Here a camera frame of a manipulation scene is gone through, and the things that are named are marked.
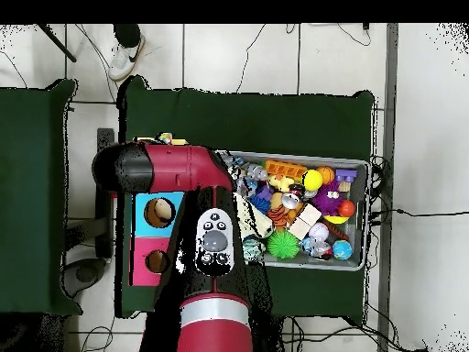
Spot purple furry monster toy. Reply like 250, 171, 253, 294
311, 181, 345, 217

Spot red orange ball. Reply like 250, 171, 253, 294
337, 199, 357, 218

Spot person's foot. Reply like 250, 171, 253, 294
107, 34, 147, 83

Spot white toy baseball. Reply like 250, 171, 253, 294
308, 222, 330, 242

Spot dark green table cloth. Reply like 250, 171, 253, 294
0, 78, 83, 317
115, 74, 376, 324

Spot black upright panel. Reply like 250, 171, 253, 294
95, 127, 115, 259

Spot yellow smooth ball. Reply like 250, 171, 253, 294
301, 169, 324, 193

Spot silver mesh bin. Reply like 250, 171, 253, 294
215, 149, 371, 272

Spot orange toy basketball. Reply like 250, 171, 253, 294
316, 165, 336, 185

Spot cream knitted cloth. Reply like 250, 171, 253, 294
234, 192, 275, 239

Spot blue globe ball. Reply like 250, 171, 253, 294
332, 239, 354, 261

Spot person's leg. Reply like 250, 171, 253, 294
112, 23, 142, 49

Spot dark grey stand base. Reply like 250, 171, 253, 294
60, 257, 108, 299

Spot black rod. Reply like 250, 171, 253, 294
36, 23, 78, 63

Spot green spiky rubber ball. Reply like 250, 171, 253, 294
266, 229, 300, 260

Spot black cable with plug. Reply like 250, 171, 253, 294
391, 207, 469, 218

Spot wooden box with three holes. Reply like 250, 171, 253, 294
128, 136, 190, 288

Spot light blue cloth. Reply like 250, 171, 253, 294
242, 234, 267, 263

